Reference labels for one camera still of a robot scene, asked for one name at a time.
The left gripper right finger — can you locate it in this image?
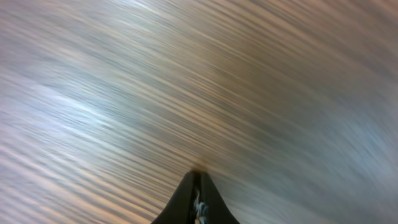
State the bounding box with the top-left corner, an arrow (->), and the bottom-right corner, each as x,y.
200,172 -> 239,224

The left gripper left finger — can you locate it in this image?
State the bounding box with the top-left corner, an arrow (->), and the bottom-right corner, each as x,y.
152,171 -> 196,224

